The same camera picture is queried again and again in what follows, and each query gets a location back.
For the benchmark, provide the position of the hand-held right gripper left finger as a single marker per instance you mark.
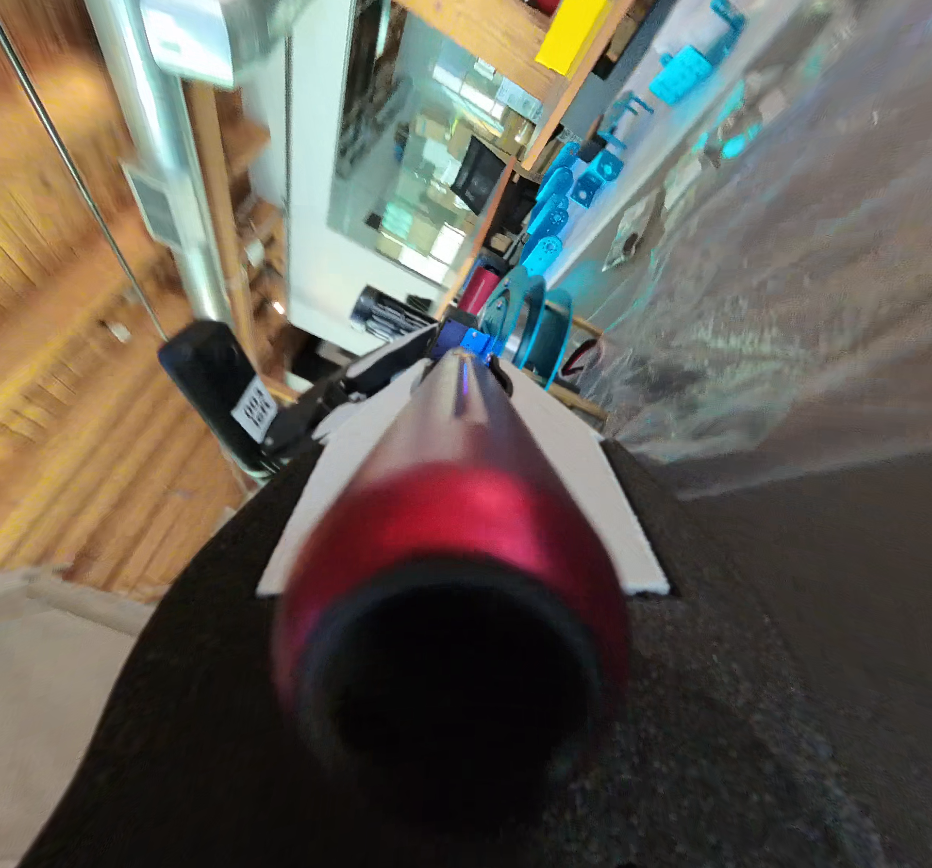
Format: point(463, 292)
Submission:
point(349, 438)

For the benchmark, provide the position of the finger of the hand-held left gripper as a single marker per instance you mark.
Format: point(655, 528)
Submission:
point(393, 358)

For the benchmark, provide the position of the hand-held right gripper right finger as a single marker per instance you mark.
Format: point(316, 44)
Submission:
point(571, 438)

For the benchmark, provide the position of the black servo motor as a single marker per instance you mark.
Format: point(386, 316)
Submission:
point(462, 337)

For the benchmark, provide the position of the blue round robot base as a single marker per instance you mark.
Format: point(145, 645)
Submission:
point(539, 329)

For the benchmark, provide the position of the red electric screwdriver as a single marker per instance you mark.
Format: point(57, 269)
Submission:
point(451, 519)

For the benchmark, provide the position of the black screwdriver bit holder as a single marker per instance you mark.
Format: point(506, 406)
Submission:
point(393, 315)

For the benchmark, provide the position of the red cylindrical case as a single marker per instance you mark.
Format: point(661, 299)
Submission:
point(480, 289)

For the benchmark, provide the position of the black monitor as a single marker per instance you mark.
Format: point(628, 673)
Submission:
point(477, 176)

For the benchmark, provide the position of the glass partition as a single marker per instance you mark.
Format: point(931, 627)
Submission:
point(408, 155)

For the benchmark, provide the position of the large clear plastic bag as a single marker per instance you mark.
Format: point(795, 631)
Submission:
point(801, 264)

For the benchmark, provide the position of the wooden ceiling beam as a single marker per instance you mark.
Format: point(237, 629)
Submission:
point(451, 2)

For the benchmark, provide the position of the group of blue metal brackets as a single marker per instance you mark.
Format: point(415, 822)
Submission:
point(684, 75)

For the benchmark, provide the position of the yellow board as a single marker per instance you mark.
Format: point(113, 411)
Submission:
point(571, 20)

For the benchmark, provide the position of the silver ventilation duct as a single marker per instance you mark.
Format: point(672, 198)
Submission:
point(182, 155)

